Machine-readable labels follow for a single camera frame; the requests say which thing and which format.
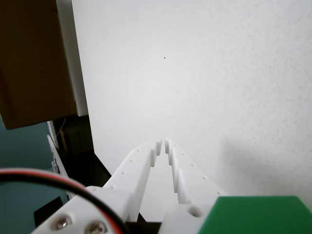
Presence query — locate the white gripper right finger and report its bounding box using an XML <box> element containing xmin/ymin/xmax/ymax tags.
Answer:
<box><xmin>158</xmin><ymin>137</ymin><xmax>227</xmax><ymax>234</ymax></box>

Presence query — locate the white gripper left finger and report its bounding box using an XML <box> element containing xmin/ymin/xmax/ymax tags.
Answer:
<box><xmin>31</xmin><ymin>138</ymin><xmax>163</xmax><ymax>234</ymax></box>

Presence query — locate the brown box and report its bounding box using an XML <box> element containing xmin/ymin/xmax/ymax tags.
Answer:
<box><xmin>0</xmin><ymin>0</ymin><xmax>77</xmax><ymax>130</ymax></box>

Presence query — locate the red and black wire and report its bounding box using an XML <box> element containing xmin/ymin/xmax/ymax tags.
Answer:
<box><xmin>0</xmin><ymin>167</ymin><xmax>129</xmax><ymax>234</ymax></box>

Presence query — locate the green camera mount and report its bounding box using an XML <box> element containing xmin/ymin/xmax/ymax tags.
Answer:
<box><xmin>196</xmin><ymin>195</ymin><xmax>312</xmax><ymax>234</ymax></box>

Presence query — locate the white table frame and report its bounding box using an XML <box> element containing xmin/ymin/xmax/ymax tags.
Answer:
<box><xmin>47</xmin><ymin>120</ymin><xmax>74</xmax><ymax>199</ymax></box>

